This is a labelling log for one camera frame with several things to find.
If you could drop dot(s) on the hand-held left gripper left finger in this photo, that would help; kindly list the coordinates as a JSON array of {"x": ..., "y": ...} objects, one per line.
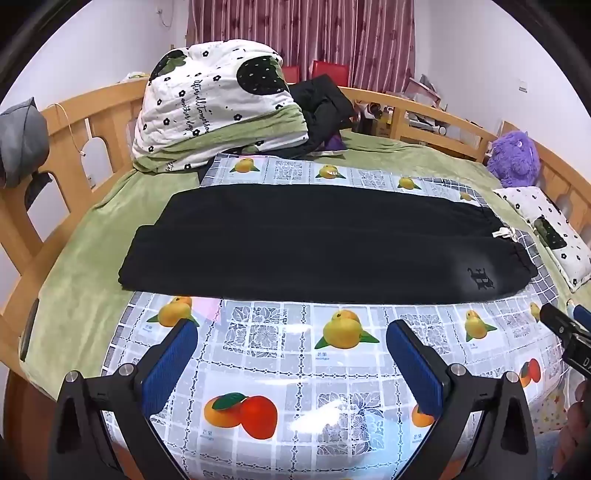
[{"x": 170, "y": 365}]

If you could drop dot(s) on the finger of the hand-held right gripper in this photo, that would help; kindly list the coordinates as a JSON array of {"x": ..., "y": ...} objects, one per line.
[
  {"x": 580, "y": 312},
  {"x": 555, "y": 319}
]

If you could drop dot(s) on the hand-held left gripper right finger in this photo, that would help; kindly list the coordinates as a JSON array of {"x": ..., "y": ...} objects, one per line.
[{"x": 414, "y": 369}]

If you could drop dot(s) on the black pants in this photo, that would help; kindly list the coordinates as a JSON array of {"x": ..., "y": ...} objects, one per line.
[{"x": 323, "y": 249}]

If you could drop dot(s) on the person's right hand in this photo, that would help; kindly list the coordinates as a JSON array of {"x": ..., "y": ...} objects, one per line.
[{"x": 577, "y": 427}]

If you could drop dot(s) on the yellow floral cloth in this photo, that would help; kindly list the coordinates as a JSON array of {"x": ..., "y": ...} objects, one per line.
[{"x": 549, "y": 408}]

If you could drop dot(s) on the white flower print pillow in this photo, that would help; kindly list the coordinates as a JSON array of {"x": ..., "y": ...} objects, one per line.
[{"x": 549, "y": 230}]

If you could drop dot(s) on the fruit print tablecloth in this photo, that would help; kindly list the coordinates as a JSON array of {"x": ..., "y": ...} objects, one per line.
[{"x": 277, "y": 350}]

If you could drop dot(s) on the green bed sheet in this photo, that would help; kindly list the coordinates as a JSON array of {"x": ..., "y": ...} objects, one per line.
[{"x": 78, "y": 277}]

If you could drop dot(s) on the purple plush toy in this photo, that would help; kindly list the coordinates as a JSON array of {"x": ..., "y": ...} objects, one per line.
[{"x": 513, "y": 159}]

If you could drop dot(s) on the purple cloth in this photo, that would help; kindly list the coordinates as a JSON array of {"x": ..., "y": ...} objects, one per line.
[{"x": 335, "y": 143}]

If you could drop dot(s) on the cardboard box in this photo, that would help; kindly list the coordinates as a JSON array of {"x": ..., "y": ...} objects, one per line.
[{"x": 383, "y": 123}]

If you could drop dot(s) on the white flower print quilt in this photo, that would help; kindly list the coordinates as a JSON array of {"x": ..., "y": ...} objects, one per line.
[{"x": 198, "y": 101}]

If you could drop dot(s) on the grey cloth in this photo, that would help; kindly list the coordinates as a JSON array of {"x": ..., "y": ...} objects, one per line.
[{"x": 21, "y": 138}]

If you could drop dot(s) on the black jacket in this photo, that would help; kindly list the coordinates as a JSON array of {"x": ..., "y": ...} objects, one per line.
[{"x": 323, "y": 108}]

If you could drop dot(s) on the red chair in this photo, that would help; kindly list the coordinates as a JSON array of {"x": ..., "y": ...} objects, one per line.
[
  {"x": 328, "y": 70},
  {"x": 291, "y": 74}
]

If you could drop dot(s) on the dark red curtain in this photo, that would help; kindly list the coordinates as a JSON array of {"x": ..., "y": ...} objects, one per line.
[{"x": 314, "y": 32}]

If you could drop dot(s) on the wooden bed frame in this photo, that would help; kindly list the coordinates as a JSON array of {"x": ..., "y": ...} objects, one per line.
[{"x": 120, "y": 99}]

